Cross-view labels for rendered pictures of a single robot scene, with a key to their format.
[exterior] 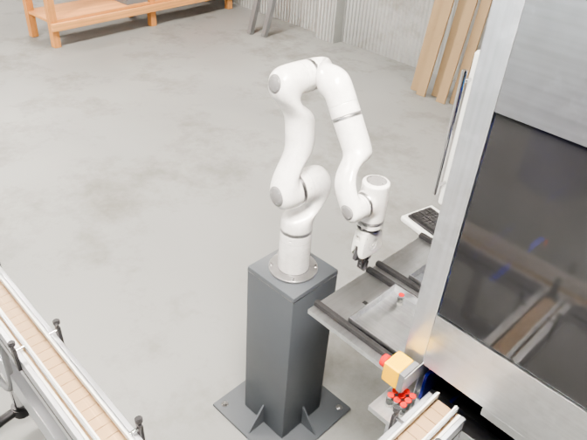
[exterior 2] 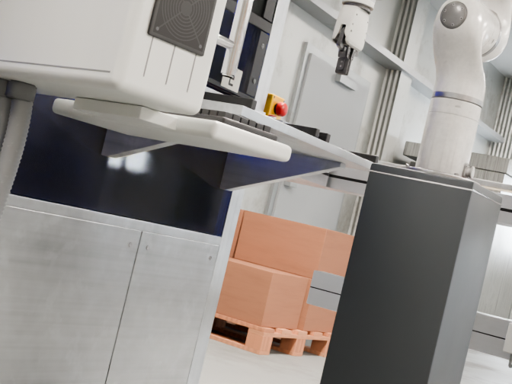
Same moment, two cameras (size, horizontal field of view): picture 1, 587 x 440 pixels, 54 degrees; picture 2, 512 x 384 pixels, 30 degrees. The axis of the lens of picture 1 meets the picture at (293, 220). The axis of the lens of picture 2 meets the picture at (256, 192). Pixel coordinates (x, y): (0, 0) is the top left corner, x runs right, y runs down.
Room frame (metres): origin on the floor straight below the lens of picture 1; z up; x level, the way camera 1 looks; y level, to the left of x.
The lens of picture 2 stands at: (3.81, -0.88, 0.66)
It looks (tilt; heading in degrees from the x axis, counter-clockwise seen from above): 2 degrees up; 168
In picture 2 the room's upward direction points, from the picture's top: 13 degrees clockwise
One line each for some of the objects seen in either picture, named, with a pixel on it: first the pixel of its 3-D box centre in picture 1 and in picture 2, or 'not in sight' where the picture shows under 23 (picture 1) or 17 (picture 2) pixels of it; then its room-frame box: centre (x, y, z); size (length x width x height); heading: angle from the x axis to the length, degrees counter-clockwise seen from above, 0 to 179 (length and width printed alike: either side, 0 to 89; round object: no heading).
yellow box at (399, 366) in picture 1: (399, 371); (267, 107); (1.11, -0.34, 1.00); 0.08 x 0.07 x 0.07; 47
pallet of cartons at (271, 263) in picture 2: not in sight; (227, 268); (-1.74, 0.24, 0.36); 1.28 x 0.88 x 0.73; 48
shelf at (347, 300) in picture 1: (422, 302); (234, 129); (1.55, -0.49, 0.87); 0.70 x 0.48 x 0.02; 137
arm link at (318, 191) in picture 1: (305, 198); (462, 50); (1.72, -0.04, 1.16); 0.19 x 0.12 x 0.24; 132
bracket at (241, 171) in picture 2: not in sight; (280, 176); (1.37, -0.31, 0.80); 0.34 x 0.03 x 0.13; 47
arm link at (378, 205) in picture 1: (372, 199); not in sight; (1.46, -0.23, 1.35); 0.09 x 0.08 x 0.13; 132
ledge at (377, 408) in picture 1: (400, 410); not in sight; (1.08, -0.36, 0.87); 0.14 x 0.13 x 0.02; 47
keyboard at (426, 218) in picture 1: (450, 233); (174, 115); (2.07, -0.69, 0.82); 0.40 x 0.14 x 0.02; 35
